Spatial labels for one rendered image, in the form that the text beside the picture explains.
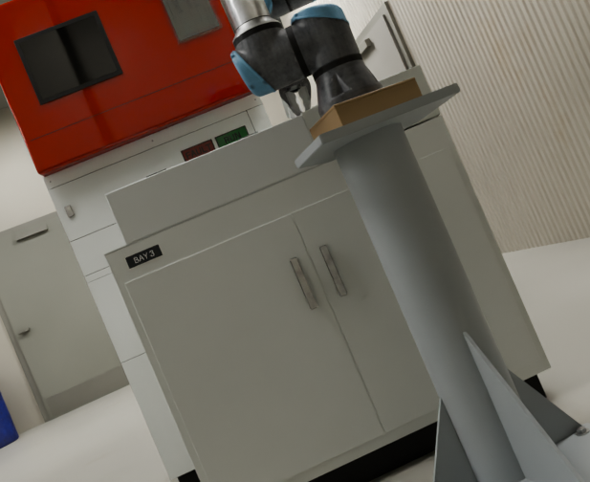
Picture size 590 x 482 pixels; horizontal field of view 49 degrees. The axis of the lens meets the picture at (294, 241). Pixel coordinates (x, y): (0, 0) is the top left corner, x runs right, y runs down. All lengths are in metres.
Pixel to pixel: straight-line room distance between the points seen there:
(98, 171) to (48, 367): 5.63
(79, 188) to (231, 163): 0.82
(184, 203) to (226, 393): 0.50
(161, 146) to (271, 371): 1.01
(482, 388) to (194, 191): 0.85
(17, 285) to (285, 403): 6.40
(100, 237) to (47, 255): 5.55
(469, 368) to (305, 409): 0.49
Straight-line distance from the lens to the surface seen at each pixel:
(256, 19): 1.49
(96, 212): 2.37
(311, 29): 1.45
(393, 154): 1.38
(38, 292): 7.88
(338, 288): 1.68
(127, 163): 2.37
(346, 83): 1.41
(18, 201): 8.08
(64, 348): 7.84
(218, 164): 1.70
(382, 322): 1.72
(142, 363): 2.35
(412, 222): 1.37
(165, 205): 1.70
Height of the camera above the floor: 0.63
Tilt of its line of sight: 1 degrees up
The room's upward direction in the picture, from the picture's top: 23 degrees counter-clockwise
